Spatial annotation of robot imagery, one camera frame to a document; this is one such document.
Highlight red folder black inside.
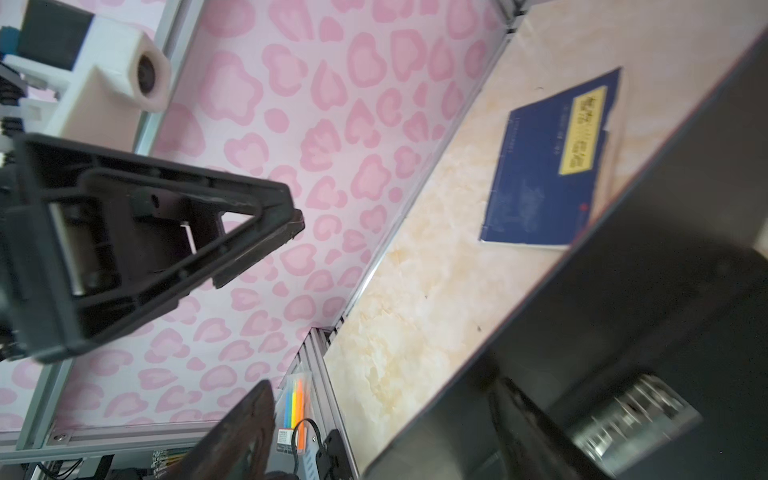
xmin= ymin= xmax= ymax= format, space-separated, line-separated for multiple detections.
xmin=364 ymin=36 xmax=767 ymax=479

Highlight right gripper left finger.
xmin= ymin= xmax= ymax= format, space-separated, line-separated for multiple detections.
xmin=173 ymin=380 xmax=275 ymax=480

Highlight highlighter pens box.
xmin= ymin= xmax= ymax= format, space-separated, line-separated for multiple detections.
xmin=276 ymin=372 xmax=311 ymax=456

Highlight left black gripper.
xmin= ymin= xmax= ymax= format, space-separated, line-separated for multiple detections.
xmin=1 ymin=134 xmax=305 ymax=364

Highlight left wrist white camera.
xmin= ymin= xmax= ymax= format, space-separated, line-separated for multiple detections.
xmin=1 ymin=1 xmax=172 ymax=154

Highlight blue booklet yellow label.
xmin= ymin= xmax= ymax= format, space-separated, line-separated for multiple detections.
xmin=479 ymin=68 xmax=622 ymax=249

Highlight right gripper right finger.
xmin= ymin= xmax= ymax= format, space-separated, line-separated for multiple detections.
xmin=488 ymin=378 xmax=608 ymax=479

